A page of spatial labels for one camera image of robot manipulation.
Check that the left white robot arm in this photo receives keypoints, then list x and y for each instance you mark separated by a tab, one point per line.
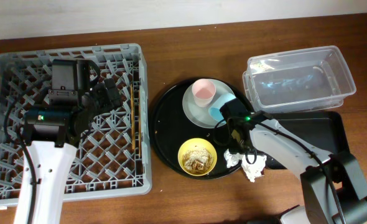
52	130

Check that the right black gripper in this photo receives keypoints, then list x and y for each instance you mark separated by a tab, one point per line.
233	109

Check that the food scraps and rice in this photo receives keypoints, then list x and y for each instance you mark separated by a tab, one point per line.
197	161

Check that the black rectangular tray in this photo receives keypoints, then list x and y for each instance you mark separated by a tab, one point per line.
321	129

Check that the pink plastic cup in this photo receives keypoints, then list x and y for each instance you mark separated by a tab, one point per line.
203	91

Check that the grey plastic dishwasher rack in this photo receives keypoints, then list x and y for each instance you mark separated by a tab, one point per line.
105	165

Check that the grey round plate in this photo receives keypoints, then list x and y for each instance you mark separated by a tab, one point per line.
199	115

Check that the white paper napkin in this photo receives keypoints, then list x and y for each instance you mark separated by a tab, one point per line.
251	165

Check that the clear plastic waste bin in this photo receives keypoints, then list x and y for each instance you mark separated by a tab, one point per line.
309	79

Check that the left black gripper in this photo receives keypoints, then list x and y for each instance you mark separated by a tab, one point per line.
109	94

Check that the blue plastic cup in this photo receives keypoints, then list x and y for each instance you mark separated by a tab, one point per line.
214	109

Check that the yellow plastic bowl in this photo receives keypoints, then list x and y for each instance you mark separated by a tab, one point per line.
197	143

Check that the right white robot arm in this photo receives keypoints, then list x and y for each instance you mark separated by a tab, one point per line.
334	187

